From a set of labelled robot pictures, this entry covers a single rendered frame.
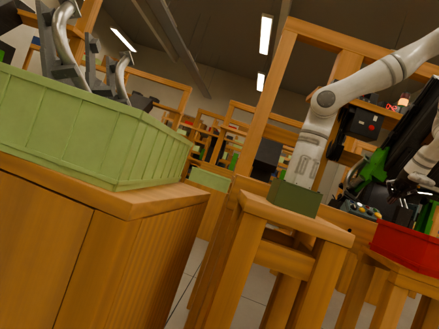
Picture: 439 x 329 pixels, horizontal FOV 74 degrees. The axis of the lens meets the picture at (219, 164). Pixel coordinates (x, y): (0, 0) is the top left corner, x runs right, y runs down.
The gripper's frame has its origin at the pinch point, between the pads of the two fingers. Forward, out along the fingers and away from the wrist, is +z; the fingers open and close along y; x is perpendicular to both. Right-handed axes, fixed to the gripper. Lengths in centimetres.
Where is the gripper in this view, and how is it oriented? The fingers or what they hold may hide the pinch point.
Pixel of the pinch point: (390, 199)
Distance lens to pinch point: 135.9
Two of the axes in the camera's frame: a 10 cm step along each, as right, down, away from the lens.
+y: -9.4, -3.3, 0.2
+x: -2.1, 5.3, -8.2
